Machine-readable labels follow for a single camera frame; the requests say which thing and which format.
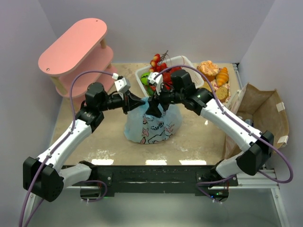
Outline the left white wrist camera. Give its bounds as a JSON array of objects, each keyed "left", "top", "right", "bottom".
[{"left": 112, "top": 73, "right": 131, "bottom": 94}]

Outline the toy croissant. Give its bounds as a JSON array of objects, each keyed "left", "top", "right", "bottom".
[{"left": 216, "top": 67, "right": 229, "bottom": 87}]

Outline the white plastic basket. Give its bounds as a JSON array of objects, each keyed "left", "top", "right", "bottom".
[{"left": 135, "top": 55, "right": 204, "bottom": 97}]

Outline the blue plastic bag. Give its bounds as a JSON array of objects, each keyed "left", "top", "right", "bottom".
[{"left": 124, "top": 97, "right": 182, "bottom": 144}]

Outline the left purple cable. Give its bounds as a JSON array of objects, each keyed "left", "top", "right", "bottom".
[{"left": 18, "top": 70, "right": 119, "bottom": 227}]

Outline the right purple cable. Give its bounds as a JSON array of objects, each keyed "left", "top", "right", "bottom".
[{"left": 152, "top": 65, "right": 294, "bottom": 204}]

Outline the brown jute grocery bag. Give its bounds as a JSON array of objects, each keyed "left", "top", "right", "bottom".
[{"left": 226, "top": 83, "right": 289, "bottom": 148}]

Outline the green toy watermelon ball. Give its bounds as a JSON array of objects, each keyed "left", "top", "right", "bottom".
[{"left": 140, "top": 72, "right": 150, "bottom": 86}]

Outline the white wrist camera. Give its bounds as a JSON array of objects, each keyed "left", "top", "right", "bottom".
[
  {"left": 112, "top": 73, "right": 131, "bottom": 94},
  {"left": 147, "top": 72, "right": 163, "bottom": 95}
]

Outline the purple cable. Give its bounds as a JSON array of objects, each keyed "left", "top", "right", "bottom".
[
  {"left": 152, "top": 65, "right": 294, "bottom": 204},
  {"left": 18, "top": 70, "right": 119, "bottom": 227}
]

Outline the black base frame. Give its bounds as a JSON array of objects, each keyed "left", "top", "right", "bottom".
[{"left": 72, "top": 165, "right": 238, "bottom": 201}]

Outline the dark green toy vegetable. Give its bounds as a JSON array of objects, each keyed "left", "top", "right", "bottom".
[{"left": 146, "top": 86, "right": 155, "bottom": 96}]

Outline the floral serving tray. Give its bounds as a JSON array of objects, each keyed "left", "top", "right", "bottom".
[{"left": 202, "top": 67, "right": 230, "bottom": 104}]

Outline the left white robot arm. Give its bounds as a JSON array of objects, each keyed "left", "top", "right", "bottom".
[{"left": 23, "top": 78, "right": 145, "bottom": 202}]

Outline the red cherry sprig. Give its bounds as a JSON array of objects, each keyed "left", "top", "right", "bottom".
[{"left": 149, "top": 51, "right": 168, "bottom": 72}]

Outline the red toy lobster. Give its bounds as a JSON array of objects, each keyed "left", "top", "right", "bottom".
[{"left": 147, "top": 67, "right": 182, "bottom": 91}]

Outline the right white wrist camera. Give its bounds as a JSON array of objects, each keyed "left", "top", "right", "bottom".
[{"left": 147, "top": 72, "right": 163, "bottom": 95}]

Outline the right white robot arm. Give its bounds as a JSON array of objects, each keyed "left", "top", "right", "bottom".
[{"left": 146, "top": 70, "right": 274, "bottom": 181}]

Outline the pink three-tier shelf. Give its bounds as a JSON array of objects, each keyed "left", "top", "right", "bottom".
[{"left": 38, "top": 18, "right": 117, "bottom": 110}]

